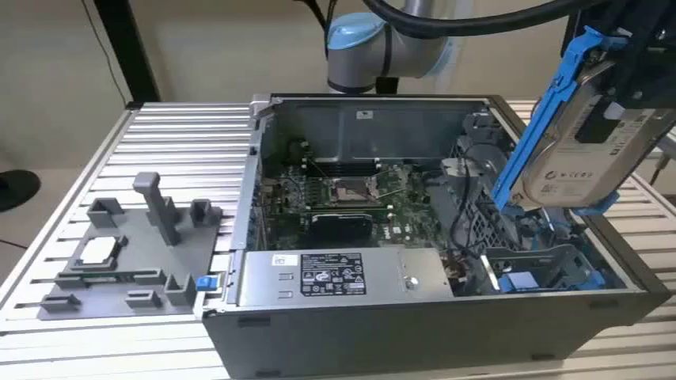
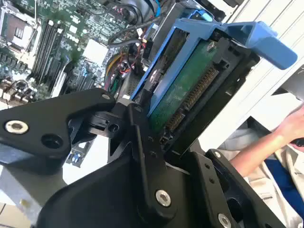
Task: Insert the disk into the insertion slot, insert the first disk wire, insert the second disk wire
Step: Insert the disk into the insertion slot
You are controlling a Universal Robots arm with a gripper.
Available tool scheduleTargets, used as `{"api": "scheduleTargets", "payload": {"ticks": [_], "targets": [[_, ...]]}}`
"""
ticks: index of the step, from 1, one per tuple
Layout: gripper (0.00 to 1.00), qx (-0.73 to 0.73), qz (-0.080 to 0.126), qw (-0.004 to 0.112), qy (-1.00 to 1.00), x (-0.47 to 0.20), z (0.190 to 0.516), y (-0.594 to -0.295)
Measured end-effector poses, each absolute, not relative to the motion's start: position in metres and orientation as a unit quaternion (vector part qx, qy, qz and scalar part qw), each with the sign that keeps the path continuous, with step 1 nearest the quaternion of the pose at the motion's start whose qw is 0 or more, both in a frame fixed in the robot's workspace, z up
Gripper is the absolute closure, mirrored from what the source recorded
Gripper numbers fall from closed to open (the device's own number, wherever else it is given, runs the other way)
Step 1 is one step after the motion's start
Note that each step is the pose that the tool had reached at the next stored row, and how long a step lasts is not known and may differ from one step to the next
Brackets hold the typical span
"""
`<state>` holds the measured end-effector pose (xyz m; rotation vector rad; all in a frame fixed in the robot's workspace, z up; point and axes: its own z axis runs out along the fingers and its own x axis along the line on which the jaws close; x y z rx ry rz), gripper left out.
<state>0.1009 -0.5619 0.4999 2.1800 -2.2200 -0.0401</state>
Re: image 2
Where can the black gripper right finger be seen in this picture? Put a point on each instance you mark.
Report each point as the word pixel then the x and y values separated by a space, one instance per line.
pixel 206 171

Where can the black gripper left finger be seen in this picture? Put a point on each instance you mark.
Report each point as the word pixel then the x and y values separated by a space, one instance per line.
pixel 35 118

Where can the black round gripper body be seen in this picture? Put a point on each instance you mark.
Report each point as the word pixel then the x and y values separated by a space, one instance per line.
pixel 99 202

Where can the small round black tool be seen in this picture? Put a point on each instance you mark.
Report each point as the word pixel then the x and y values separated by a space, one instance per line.
pixel 298 142

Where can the person's bare hand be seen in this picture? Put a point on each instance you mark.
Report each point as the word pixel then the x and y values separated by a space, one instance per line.
pixel 292 126

